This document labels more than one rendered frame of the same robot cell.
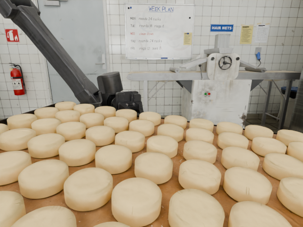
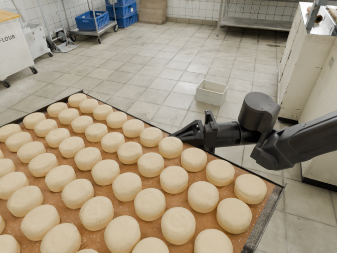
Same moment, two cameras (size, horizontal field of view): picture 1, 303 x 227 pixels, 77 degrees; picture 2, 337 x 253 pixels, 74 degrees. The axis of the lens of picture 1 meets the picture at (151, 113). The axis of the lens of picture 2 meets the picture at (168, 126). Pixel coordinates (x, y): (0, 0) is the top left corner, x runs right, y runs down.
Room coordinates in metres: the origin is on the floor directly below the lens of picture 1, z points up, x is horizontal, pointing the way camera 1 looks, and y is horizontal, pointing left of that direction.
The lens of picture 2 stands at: (0.44, 0.27, 1.33)
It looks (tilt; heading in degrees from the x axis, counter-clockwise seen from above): 39 degrees down; 204
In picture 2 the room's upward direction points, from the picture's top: straight up
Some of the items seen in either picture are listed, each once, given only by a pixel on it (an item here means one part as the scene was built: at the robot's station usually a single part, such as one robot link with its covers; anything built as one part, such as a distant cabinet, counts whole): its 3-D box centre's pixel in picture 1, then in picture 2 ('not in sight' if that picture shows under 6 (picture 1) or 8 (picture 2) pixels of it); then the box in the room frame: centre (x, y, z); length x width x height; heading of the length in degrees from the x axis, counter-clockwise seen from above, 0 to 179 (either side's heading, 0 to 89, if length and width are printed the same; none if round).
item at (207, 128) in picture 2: not in sight; (189, 134); (0.07, 0.16, 1.01); 0.09 x 0.07 x 0.07; 120
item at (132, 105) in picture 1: (134, 116); not in sight; (0.49, 0.05, 0.99); 0.09 x 0.07 x 0.07; 30
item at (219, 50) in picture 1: (216, 51); not in sight; (2.82, -0.93, 1.23); 0.58 x 0.19 x 0.07; 4
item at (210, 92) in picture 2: not in sight; (211, 93); (-1.72, -0.16, 0.08); 0.30 x 0.22 x 0.16; 86
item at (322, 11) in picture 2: not in sight; (322, 11); (-2.18, 0.65, 0.88); 1.28 x 0.01 x 0.07; 1
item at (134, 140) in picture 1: (130, 141); (78, 193); (0.29, 0.04, 1.01); 0.05 x 0.05 x 0.02
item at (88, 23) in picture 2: not in sight; (93, 20); (-3.05, -2.75, 0.29); 0.56 x 0.38 x 0.20; 12
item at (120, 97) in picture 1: (124, 107); not in sight; (0.55, 0.08, 1.00); 0.07 x 0.07 x 0.10; 30
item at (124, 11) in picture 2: not in sight; (122, 8); (-4.00, -2.75, 0.30); 0.60 x 0.40 x 0.20; 4
